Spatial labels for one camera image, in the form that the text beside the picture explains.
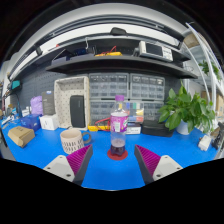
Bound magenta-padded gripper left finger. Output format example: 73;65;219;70
43;143;95;187

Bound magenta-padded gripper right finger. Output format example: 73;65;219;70
133;143;184;185

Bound purple-capped clear drink bottle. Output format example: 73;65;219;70
109;94;130;158

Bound beige patterned mug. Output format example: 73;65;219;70
59;128;92;155

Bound black flat case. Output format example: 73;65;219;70
140;119;175;138

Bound white flat device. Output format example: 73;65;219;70
197;134;213;152

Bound black box with white label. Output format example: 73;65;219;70
125;122;143;135

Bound brown cardboard box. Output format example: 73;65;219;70
7;125;36;149

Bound yellow multimeter with red leads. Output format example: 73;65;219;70
87;117;112;132

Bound blue box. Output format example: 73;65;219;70
19;113;42;132

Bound black rectangular speaker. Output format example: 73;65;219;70
69;94;87;129

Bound black angular device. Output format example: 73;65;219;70
211;121;224;151

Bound green plant in white pot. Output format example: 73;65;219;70
157;81;217;136

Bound clear organizer with coloured parts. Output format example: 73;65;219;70
126;101;145;125

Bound beige perforated storage tray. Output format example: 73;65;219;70
53;75;91;131

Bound dark grey flat package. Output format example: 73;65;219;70
41;90;56;116

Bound purple bag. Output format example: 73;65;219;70
29;95;44;116

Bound white shelf unit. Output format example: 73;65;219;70
182;21;224;118

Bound black workbench shelf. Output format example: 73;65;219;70
44;34;199;80

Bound white oscilloscope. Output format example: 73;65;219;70
137;40;175;63

